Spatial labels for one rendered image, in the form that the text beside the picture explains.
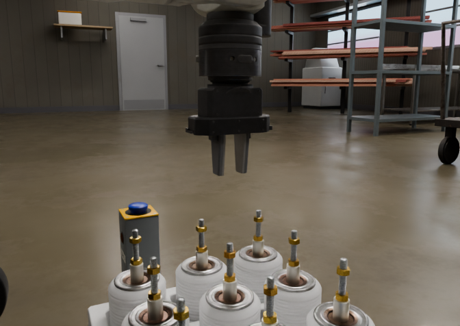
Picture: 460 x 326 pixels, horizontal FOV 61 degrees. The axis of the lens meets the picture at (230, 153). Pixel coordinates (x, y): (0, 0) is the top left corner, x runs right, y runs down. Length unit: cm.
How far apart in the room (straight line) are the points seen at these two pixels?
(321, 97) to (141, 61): 432
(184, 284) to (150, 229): 17
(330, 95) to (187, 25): 385
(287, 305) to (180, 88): 915
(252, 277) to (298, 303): 13
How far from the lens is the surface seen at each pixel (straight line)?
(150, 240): 84
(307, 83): 810
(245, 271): 76
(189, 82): 977
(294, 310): 67
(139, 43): 948
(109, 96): 938
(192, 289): 71
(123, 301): 69
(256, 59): 54
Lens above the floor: 58
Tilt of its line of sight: 10 degrees down
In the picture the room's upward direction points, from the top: straight up
